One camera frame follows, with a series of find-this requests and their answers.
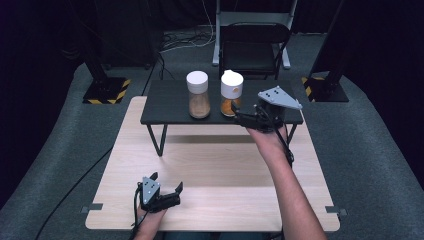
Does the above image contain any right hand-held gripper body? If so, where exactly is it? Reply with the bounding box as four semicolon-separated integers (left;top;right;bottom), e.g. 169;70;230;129
244;85;304;134

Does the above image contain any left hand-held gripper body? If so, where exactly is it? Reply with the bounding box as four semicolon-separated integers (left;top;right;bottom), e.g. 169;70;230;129
134;175;183;215

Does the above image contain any orange spice jar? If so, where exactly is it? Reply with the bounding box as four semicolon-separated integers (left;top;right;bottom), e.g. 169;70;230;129
219;69;245;118

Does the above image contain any small black shelf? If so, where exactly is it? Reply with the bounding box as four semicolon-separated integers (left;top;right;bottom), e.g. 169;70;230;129
140;79;305;158

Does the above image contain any person's left hand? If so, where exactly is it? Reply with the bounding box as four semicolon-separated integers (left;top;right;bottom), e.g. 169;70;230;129
134;206;168;230

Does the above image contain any person's right hand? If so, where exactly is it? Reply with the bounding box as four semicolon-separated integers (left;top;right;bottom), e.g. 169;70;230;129
246;124;292;165

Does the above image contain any brown spice jar, white cap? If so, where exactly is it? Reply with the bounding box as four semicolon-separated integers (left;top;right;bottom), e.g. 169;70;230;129
185;70;212;120

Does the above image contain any black folding chair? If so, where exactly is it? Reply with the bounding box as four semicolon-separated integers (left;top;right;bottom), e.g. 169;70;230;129
218;22;291;81

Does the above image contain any black stand base, striped edge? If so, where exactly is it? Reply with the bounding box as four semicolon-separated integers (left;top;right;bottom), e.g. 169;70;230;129
301;75;350;103
82;77;132;105

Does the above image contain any left hand-held gripper cable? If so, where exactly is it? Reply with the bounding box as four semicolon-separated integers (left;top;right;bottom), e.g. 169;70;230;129
132;182;145;240

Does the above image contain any hand-held gripper cable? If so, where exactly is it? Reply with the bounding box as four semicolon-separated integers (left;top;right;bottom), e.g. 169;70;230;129
132;182;145;240
254;104;296;170

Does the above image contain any right hand-held gripper cable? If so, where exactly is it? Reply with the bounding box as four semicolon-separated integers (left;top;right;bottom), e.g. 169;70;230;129
254;104;296;170

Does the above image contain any grey table bracket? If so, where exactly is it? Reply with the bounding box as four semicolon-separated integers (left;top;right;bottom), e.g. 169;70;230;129
80;202;104;215
324;205;348;217

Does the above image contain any black floor cable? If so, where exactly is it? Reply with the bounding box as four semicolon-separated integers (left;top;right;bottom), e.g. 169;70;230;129
33;145;115;240

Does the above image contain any bundle of floor cables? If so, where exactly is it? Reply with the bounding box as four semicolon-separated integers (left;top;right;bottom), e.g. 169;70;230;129
159;24;217;55

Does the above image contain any white metal stand frame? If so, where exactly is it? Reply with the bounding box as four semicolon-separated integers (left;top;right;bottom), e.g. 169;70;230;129
212;0;298;70

